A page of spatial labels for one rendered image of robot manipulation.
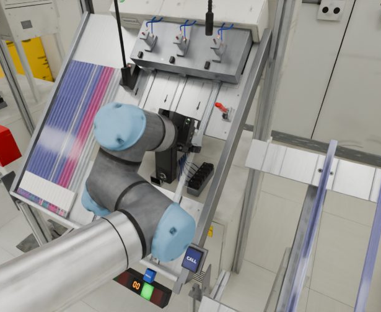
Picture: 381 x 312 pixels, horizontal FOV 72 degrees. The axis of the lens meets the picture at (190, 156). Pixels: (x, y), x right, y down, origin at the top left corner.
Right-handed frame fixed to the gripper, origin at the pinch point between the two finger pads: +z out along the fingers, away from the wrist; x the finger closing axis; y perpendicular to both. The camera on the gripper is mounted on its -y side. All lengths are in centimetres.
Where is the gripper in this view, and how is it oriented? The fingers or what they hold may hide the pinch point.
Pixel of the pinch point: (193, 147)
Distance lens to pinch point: 72.7
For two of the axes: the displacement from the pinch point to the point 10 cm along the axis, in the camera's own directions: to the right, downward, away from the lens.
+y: 2.6, -9.6, -1.0
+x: -8.8, -2.7, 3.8
